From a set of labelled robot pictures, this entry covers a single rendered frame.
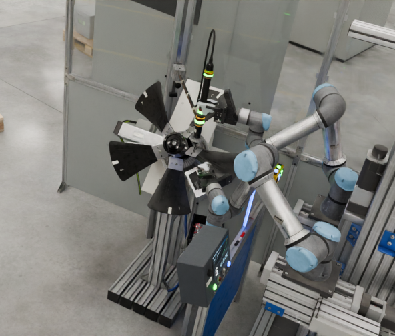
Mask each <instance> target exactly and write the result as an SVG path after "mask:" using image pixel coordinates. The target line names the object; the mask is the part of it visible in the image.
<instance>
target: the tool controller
mask: <svg viewBox="0 0 395 336"><path fill-rule="evenodd" d="M228 260H229V261H230V240H229V230H228V229H226V228H221V227H214V226H209V225H203V226H202V228H201V229H200V230H199V231H198V233H197V235H196V236H195V237H194V238H193V240H192V241H191V243H190V244H189V245H188V246H187V248H186V249H185V251H184V252H183V253H182V254H181V256H180V257H179V259H178V260H177V262H176V264H177V275H178V281H179V291H180V297H181V302H183V303H188V304H192V305H197V306H200V307H205V308H207V307H208V305H209V304H210V302H211V301H212V299H213V297H214V295H215V294H216V292H217V290H218V289H219V287H220V285H221V284H222V281H223V280H224V278H225V276H226V275H227V273H228V271H229V270H230V268H231V261H230V266H229V267H227V262H228ZM218 263H219V272H220V273H219V274H218V276H219V275H220V276H221V278H222V279H221V281H220V282H218V276H217V277H216V279H215V280H214V269H215V267H216V265H217V264H218ZM223 268H225V269H226V273H225V274H223V275H222V270H223ZM214 283H215V284H216V286H217V287H216V289H215V290H214V291H213V285H214Z"/></svg>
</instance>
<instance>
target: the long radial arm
mask: <svg viewBox="0 0 395 336"><path fill-rule="evenodd" d="M118 135H119V136H120V137H122V138H123V139H125V140H127V141H130V142H132V143H143V144H144V145H156V144H158V143H163V140H164V138H165V137H162V136H160V135H156V134H155V133H151V132H149V131H146V130H143V129H140V128H138V127H134V126H132V125H129V124H127V123H123V125H122V126H121V129H120V131H119V134H118Z"/></svg>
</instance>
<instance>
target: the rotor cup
mask: <svg viewBox="0 0 395 336"><path fill-rule="evenodd" d="M173 141H175V142H176V145H173V144H172V142H173ZM185 147H187V149H186V148H185ZM190 147H193V143H192V142H191V140H190V139H187V138H186V137H184V136H183V135H182V134H181V133H179V132H171V133H169V134H167V135H166V136H165V138H164V140H163V148H164V149H165V151H166V152H167V153H168V155H169V156H168V157H174V156H173V155H175V158H179V159H183V161H186V160H188V159H189V158H190V156H188V155H185V152H186V151H187V150H188V149H189V148H190Z"/></svg>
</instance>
